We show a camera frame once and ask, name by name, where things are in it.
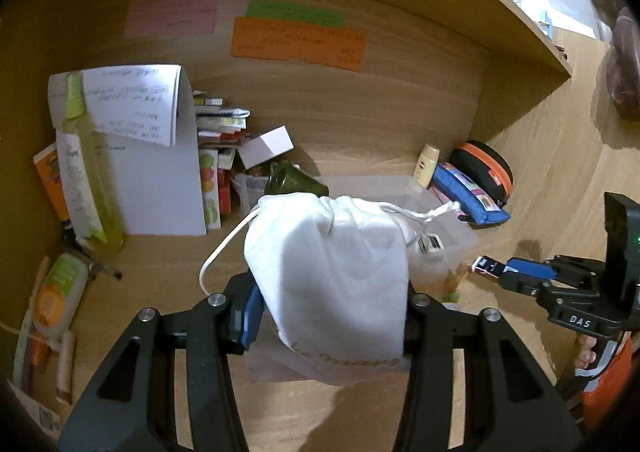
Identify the stack of books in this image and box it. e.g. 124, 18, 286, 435
193, 90, 250, 148

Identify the cream yellow lotion bottle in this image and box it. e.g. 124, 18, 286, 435
413, 143, 439, 189

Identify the yellow green spray bottle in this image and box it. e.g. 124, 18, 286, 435
61, 72, 125, 257

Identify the clear plastic storage bin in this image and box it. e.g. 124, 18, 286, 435
244, 190, 475, 310

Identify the dark green glass bottle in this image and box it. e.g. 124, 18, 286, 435
265, 160, 329, 198

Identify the orange sticky note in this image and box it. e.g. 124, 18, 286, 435
231, 16, 368, 72

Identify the green sticky note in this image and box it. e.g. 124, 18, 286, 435
245, 0, 346, 27

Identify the white drawstring cloth bag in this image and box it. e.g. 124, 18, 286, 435
222, 192, 459, 386

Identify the pink sticky note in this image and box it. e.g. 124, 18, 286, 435
124, 0, 218, 38

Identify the blue patchwork fabric pouch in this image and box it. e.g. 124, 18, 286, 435
432, 164, 511, 227

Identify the blue white small packet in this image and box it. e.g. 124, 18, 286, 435
471, 256, 506, 281

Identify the black orange zip case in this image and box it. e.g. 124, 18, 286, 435
449, 140, 514, 207

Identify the small white cardboard box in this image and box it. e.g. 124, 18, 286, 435
239, 126, 294, 168

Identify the fruit pattern book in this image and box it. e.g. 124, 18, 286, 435
198, 148, 221, 231

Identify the orange green tube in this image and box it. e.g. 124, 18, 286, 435
34, 253, 89, 339

